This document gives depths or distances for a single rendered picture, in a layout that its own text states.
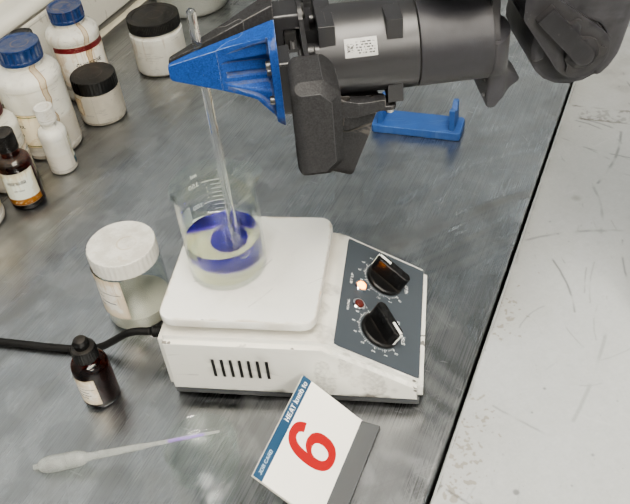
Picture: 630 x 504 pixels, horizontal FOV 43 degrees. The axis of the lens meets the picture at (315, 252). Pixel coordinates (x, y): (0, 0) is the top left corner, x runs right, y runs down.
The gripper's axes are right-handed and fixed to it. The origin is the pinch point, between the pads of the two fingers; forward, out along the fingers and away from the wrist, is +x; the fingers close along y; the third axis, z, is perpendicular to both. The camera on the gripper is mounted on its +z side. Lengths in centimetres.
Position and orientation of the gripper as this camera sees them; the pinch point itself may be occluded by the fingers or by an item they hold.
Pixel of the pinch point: (223, 62)
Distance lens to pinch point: 52.7
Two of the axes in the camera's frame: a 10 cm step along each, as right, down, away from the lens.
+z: 0.8, 7.4, 6.7
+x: -9.9, 1.2, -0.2
